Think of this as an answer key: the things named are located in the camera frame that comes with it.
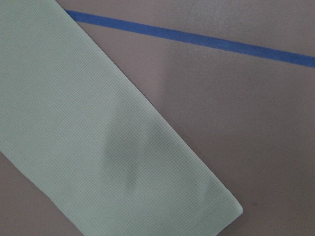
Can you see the sage green long-sleeve shirt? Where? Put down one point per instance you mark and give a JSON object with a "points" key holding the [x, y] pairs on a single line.
{"points": [[82, 132]]}

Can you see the blue tape grid lines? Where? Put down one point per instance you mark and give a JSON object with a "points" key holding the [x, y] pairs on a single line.
{"points": [[195, 39]]}

